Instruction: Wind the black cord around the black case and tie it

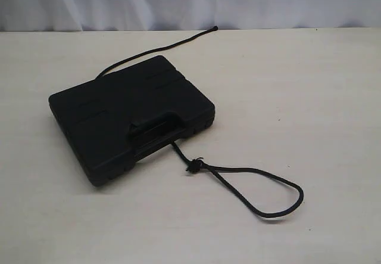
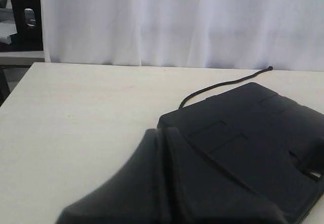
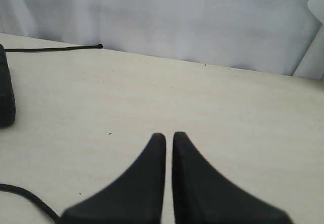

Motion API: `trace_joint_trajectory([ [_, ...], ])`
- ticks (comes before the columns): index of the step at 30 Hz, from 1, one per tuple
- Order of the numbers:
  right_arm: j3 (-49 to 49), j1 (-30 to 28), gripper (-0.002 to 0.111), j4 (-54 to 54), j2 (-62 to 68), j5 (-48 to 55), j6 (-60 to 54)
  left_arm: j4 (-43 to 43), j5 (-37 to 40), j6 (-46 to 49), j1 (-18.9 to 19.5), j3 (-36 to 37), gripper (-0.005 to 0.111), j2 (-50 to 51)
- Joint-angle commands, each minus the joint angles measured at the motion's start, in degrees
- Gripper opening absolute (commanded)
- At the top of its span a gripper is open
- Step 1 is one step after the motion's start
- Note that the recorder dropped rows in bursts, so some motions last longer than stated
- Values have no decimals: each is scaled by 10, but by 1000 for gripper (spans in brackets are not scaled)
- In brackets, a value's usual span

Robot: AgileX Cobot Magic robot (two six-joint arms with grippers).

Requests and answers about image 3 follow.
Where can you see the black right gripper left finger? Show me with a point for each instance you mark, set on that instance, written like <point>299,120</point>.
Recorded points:
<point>136,196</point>

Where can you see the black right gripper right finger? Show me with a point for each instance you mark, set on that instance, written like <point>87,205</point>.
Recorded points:
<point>201,194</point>

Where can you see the black plastic carry case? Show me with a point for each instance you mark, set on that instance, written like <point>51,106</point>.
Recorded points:
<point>8,107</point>

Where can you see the white backdrop curtain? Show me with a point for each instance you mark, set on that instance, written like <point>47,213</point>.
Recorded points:
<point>276,36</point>

